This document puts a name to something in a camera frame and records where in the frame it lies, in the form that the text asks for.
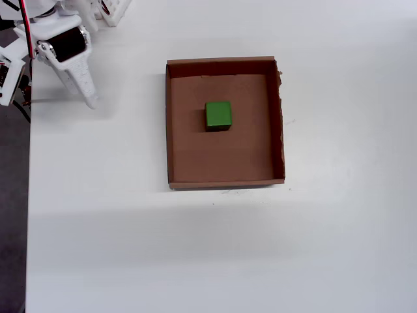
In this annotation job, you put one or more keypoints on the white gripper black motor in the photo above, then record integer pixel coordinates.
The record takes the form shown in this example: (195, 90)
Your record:
(66, 45)

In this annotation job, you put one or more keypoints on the green wooden cube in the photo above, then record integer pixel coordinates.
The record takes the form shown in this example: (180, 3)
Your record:
(217, 114)

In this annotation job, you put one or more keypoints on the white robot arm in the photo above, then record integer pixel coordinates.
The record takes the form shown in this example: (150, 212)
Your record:
(39, 8)

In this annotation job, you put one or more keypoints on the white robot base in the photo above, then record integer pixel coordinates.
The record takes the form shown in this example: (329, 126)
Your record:
(114, 11)

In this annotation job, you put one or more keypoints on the brown cardboard box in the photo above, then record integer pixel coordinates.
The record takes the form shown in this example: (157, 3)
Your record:
(224, 156)

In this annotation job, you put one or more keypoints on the wrist camera on white mount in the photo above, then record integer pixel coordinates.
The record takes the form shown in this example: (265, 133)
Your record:
(11, 75)

